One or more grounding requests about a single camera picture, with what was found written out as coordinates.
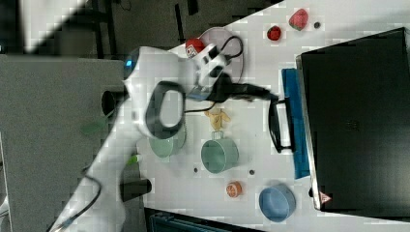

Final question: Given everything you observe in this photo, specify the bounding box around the red ketchup bottle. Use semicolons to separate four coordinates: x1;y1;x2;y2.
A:
185;38;205;58

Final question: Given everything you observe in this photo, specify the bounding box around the orange slice toy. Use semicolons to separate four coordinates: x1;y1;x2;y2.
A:
225;181;243;198

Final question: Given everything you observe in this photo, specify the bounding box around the red round fruit toy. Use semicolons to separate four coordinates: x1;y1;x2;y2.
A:
267;25;281;42

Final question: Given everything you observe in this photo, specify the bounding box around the green spatula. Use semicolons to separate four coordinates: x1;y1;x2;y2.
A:
80;110;114;135

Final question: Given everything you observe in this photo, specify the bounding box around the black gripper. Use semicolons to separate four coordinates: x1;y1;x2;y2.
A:
207;72;278;103

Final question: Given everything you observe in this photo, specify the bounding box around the grey round plate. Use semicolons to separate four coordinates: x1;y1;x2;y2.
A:
198;27;245;83

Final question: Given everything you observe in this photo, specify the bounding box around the black container lower left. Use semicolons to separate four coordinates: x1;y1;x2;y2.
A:
120;179;152;202

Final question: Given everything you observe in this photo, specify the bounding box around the black container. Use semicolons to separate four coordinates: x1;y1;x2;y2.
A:
120;179;152;202
102;91;129;117

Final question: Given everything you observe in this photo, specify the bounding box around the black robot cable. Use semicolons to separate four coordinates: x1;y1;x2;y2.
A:
46;173;103;232

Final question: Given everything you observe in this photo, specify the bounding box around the black toaster oven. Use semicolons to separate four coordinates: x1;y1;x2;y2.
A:
298;27;410;221

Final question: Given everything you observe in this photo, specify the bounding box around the red strawberry toy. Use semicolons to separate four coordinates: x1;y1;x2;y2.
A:
288;9;308;31

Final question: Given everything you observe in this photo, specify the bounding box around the blue oven door flap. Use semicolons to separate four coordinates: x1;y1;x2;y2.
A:
268;69;310;180

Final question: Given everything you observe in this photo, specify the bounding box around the green perforated colander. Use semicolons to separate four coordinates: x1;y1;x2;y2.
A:
149;126;187;159

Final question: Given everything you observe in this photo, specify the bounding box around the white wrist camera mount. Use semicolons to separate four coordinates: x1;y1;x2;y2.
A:
193;43;228;88

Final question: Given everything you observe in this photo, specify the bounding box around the black container top left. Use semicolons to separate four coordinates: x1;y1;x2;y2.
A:
102;91;129;117

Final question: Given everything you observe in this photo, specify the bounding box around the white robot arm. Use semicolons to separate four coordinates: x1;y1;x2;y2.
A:
46;44;278;232

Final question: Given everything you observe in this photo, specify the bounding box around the green lime toy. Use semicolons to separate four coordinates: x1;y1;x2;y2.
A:
127;155;142;165

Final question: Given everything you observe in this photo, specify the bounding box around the green pot with handle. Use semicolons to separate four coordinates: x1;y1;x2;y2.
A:
201;130;239;174

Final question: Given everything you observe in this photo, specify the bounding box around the blue bowl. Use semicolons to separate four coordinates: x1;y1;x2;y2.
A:
258;184;296;222

